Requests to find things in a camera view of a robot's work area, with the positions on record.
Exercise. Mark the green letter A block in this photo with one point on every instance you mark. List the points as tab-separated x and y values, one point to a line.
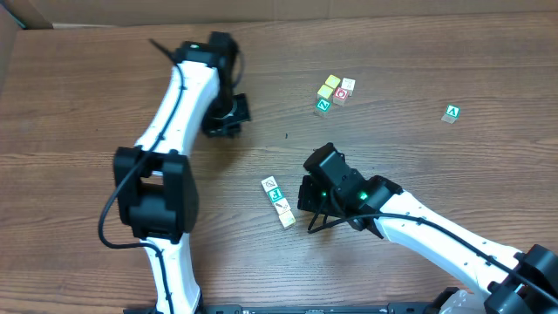
451	114

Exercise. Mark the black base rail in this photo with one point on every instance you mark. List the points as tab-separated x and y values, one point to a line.
391	308

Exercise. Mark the yellow block lower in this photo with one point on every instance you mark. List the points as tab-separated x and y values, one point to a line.
324	92

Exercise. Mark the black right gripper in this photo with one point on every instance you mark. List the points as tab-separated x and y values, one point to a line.
309	197

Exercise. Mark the green letter Z block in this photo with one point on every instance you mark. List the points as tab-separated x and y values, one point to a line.
322	107

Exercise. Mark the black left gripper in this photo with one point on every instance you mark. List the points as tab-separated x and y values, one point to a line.
227	120

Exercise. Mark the green letter F block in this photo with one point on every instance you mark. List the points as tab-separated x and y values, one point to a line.
275	195

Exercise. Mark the yellow block upper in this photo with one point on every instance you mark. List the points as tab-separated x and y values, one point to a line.
333	81

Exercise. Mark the white line-drawing block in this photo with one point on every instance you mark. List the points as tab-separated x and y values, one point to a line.
348	84

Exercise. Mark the red picture block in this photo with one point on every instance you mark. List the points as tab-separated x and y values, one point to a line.
340	96

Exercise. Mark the white blue-edged picture block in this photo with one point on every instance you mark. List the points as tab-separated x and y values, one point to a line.
269	184

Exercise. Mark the yellow letter G block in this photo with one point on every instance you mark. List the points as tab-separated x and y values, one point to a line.
287	219

